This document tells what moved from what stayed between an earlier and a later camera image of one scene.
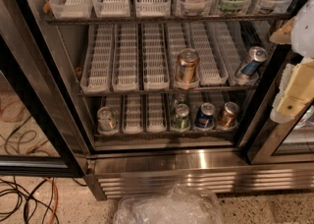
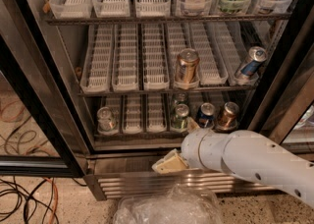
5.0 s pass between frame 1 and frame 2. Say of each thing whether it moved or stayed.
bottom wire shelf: stayed
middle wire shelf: stayed
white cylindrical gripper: moved
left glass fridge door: stayed
